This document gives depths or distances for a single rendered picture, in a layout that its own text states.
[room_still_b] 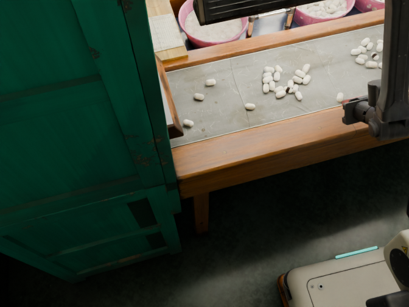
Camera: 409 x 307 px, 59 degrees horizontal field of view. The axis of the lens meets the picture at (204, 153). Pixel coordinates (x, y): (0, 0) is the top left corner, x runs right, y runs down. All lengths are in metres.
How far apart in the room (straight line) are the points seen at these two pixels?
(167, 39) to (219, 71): 0.22
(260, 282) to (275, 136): 0.83
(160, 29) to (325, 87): 0.63
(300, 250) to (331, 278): 0.33
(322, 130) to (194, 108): 0.42
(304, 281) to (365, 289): 0.23
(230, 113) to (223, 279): 0.85
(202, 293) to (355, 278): 0.66
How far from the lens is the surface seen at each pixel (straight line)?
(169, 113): 1.06
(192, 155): 1.10
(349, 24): 1.53
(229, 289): 1.76
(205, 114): 1.20
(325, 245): 1.88
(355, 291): 1.58
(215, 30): 1.45
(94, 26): 0.52
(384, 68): 0.92
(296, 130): 1.18
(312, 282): 1.53
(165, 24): 1.42
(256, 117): 1.21
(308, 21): 1.55
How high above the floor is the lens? 1.74
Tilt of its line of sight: 63 degrees down
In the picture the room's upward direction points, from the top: straight up
